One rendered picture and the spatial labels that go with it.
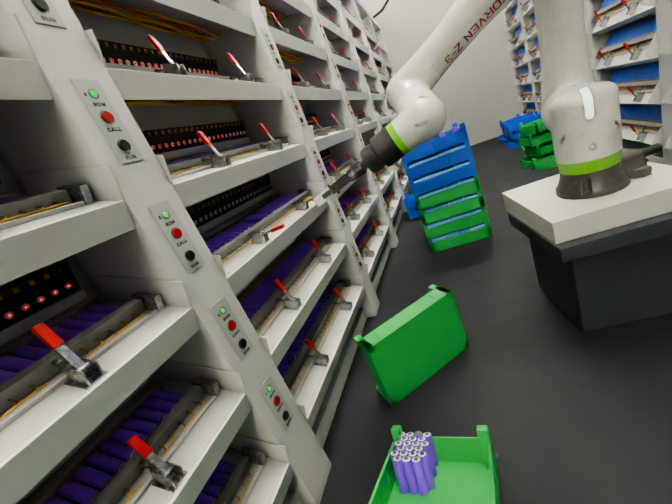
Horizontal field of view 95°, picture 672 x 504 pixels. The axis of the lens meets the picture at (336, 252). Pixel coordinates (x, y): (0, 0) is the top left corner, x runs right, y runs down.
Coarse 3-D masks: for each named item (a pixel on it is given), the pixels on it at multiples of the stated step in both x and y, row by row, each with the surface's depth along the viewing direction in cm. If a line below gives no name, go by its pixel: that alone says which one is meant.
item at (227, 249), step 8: (304, 192) 109; (296, 200) 101; (280, 208) 93; (288, 208) 96; (272, 216) 87; (280, 216) 91; (256, 224) 81; (264, 224) 83; (248, 232) 76; (232, 240) 72; (240, 240) 73; (248, 240) 76; (224, 248) 68; (232, 248) 70; (224, 256) 67; (232, 256) 67
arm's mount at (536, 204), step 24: (504, 192) 100; (528, 192) 92; (552, 192) 86; (624, 192) 71; (648, 192) 67; (528, 216) 84; (552, 216) 74; (576, 216) 70; (600, 216) 70; (624, 216) 69; (648, 216) 68; (552, 240) 74
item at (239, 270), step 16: (272, 192) 113; (288, 192) 115; (320, 192) 111; (240, 208) 95; (320, 208) 106; (208, 224) 82; (288, 224) 86; (304, 224) 94; (272, 240) 76; (288, 240) 84; (240, 256) 69; (256, 256) 69; (272, 256) 76; (224, 272) 59; (240, 272) 64; (256, 272) 70; (240, 288) 64
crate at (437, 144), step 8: (464, 128) 136; (448, 136) 139; (456, 136) 138; (464, 136) 137; (424, 144) 141; (432, 144) 141; (440, 144) 140; (448, 144) 140; (456, 144) 139; (416, 152) 143; (424, 152) 143; (432, 152) 142; (408, 160) 145
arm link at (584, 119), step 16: (560, 96) 73; (576, 96) 69; (592, 96) 67; (608, 96) 66; (560, 112) 72; (576, 112) 69; (592, 112) 68; (608, 112) 68; (560, 128) 73; (576, 128) 71; (592, 128) 69; (608, 128) 69; (560, 144) 75; (576, 144) 72; (592, 144) 71; (608, 144) 70; (560, 160) 77; (576, 160) 74; (592, 160) 72; (608, 160) 71
